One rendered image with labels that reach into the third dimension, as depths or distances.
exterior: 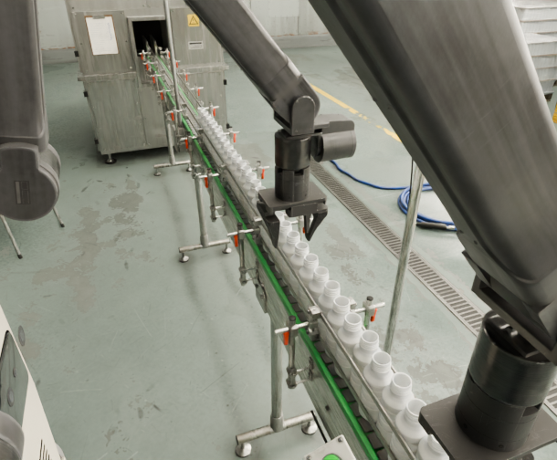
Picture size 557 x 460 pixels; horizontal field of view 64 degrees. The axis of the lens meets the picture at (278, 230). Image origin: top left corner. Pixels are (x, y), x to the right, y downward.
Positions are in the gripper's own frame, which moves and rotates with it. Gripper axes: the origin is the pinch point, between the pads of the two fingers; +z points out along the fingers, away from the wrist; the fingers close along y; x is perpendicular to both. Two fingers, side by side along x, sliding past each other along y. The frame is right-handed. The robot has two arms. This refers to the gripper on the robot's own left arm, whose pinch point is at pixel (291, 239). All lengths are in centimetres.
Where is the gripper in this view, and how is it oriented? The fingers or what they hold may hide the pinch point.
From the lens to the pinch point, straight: 79.1
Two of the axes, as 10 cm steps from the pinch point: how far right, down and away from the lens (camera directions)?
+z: 0.0, 8.4, 5.4
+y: -9.4, 1.9, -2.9
